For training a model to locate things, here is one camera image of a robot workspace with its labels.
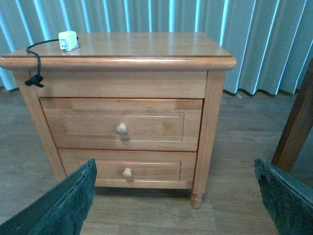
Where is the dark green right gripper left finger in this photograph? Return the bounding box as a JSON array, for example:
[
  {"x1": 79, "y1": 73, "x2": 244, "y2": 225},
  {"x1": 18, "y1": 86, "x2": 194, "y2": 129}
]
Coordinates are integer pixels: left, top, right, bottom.
[{"x1": 0, "y1": 159, "x2": 97, "y2": 235}]

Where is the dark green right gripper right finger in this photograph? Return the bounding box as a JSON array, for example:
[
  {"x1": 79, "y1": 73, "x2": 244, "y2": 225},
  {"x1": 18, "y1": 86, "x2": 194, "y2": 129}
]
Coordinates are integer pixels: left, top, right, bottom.
[{"x1": 254, "y1": 157, "x2": 313, "y2": 235}]

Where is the wooden drawer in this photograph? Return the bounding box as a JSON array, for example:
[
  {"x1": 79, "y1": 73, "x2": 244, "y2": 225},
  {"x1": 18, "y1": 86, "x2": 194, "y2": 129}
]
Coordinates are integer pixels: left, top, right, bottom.
[
  {"x1": 40, "y1": 97, "x2": 202, "y2": 151},
  {"x1": 58, "y1": 149, "x2": 196, "y2": 189}
]

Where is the black charger cable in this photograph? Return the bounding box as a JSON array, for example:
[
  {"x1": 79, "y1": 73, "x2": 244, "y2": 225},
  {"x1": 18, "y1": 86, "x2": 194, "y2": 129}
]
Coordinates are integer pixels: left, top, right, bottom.
[{"x1": 24, "y1": 36, "x2": 79, "y2": 88}]

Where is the white charger plug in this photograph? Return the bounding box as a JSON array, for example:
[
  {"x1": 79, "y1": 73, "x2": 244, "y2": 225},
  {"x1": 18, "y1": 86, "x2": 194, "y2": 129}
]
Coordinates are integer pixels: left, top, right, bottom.
[{"x1": 58, "y1": 31, "x2": 79, "y2": 51}]

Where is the dark brown wooden furniture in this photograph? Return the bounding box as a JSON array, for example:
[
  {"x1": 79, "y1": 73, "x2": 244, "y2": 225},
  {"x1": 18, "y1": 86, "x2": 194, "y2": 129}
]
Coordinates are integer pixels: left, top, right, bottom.
[{"x1": 271, "y1": 61, "x2": 313, "y2": 173}]

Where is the light wooden nightstand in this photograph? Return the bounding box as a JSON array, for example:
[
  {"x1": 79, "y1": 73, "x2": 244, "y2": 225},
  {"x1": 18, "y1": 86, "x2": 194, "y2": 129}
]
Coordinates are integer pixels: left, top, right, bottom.
[{"x1": 0, "y1": 32, "x2": 236, "y2": 209}]

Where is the pale green pleated curtain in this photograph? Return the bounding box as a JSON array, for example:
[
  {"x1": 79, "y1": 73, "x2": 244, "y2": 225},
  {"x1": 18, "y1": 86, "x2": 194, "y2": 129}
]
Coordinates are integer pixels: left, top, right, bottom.
[{"x1": 0, "y1": 0, "x2": 313, "y2": 94}]

